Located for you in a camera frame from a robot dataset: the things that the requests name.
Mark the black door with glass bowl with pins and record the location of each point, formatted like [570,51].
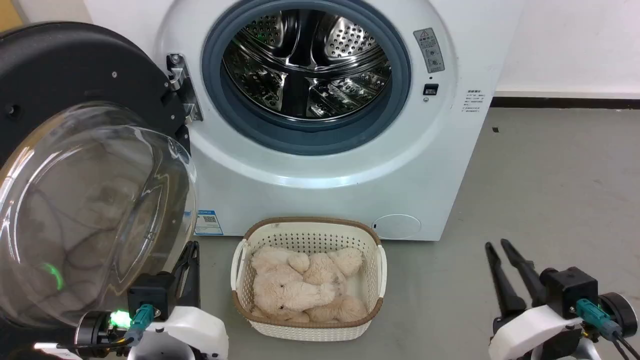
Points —
[60,70]

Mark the white front-load washing machine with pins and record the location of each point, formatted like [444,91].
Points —
[440,165]

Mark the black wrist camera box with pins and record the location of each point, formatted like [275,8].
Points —
[570,290]
[150,295]

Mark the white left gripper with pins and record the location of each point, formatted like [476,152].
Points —
[192,332]

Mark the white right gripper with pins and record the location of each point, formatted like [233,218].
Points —
[530,332]

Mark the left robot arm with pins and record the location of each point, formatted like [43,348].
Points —
[95,330]

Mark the metal door hinge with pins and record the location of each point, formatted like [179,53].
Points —
[177,75]

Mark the black door latch slot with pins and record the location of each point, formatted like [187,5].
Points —
[430,89]

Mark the white basket with brown rim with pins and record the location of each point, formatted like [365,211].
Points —
[310,331]

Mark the grey warning label sticker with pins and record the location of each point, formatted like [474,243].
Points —
[430,50]

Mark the blue and white QR sticker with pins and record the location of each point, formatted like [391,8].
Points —
[207,223]

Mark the black wall baseboard strip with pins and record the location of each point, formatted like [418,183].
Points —
[565,102]

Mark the round white filter cover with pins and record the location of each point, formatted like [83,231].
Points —
[396,226]

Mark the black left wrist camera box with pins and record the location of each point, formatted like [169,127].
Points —
[150,295]

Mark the small printed text label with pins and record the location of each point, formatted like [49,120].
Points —
[472,101]

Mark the beige plush bear toy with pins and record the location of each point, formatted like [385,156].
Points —
[290,290]

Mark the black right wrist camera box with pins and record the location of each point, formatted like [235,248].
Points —
[570,290]

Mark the stainless steel perforated drum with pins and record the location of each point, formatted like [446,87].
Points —
[305,60]

